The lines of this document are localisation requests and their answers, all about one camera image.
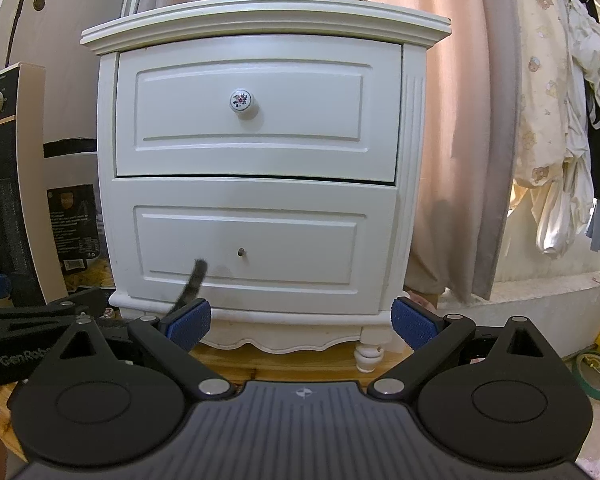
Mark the green tape roll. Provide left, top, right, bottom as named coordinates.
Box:
left=572, top=352, right=600, bottom=402

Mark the black printed box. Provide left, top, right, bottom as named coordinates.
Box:
left=44, top=137, right=114, bottom=275

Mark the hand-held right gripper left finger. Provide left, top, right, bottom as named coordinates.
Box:
left=45, top=299, right=233, bottom=401

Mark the white drawer without knob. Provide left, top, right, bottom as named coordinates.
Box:
left=111, top=176, right=399, bottom=316

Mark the white wooden nightstand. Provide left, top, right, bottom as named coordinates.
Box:
left=80, top=0, right=453, bottom=373

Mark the white drawer with knob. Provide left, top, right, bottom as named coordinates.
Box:
left=115, top=35, right=403, bottom=183

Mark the grey curtain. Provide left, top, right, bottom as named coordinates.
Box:
left=472, top=0, right=525, bottom=306

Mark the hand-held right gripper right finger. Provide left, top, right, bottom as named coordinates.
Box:
left=366, top=296, right=563, bottom=403

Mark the black strap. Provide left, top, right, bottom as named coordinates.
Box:
left=171, top=258, right=209, bottom=318

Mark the white floral drawer knob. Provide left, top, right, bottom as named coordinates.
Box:
left=228, top=87, right=257, bottom=119

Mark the white hanging shirt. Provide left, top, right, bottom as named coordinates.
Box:
left=555, top=0, right=600, bottom=128

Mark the stone window ledge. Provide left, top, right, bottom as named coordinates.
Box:
left=437, top=269, right=600, bottom=361

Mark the pink curtain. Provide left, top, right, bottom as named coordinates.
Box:
left=135, top=0, right=511, bottom=306

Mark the beige black tower heater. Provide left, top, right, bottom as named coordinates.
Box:
left=0, top=62, right=70, bottom=307

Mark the cream bear print garment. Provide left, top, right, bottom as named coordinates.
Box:
left=507, top=0, right=593, bottom=261

